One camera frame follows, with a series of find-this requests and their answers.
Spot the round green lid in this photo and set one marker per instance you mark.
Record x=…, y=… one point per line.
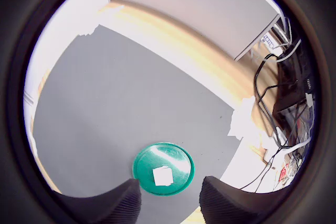
x=173, y=155

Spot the small red object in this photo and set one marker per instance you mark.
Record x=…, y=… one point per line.
x=283, y=174

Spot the white tape piece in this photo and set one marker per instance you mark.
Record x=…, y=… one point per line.
x=242, y=124
x=90, y=30

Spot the dark grey mat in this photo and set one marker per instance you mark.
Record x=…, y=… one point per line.
x=118, y=98

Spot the black electronic box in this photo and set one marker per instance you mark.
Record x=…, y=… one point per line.
x=291, y=90

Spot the white partition panel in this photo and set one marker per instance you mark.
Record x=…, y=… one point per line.
x=65, y=24

